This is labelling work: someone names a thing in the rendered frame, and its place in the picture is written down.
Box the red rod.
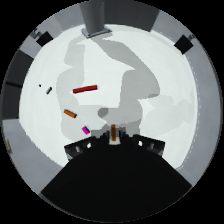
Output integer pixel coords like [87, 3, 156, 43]
[73, 85, 98, 94]

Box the orange rod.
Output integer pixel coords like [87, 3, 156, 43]
[111, 125, 116, 141]
[64, 109, 77, 118]

